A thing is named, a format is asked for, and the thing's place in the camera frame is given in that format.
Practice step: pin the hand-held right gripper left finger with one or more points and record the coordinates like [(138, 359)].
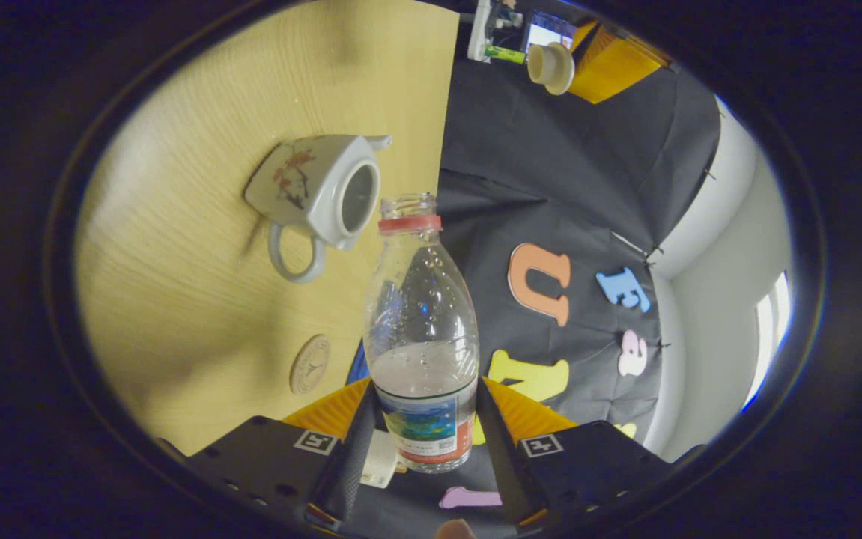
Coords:
[(266, 457)]

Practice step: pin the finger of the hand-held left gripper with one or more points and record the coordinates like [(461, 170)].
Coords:
[(606, 75), (625, 46)]

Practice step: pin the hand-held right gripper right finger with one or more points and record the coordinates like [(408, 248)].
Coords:
[(588, 460)]

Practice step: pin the white teacup lid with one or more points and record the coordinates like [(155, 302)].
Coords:
[(550, 69)]

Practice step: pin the round wooden coaster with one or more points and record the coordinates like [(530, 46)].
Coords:
[(309, 364)]

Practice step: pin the clear plastic water bottle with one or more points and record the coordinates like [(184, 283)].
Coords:
[(419, 314)]

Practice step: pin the white floral teacup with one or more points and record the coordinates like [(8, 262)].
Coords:
[(296, 187)]

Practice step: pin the green drink bottle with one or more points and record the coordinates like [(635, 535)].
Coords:
[(505, 54)]

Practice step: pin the computer monitor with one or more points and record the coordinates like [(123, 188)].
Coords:
[(550, 30)]

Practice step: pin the blue towel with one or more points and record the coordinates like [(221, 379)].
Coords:
[(359, 367)]

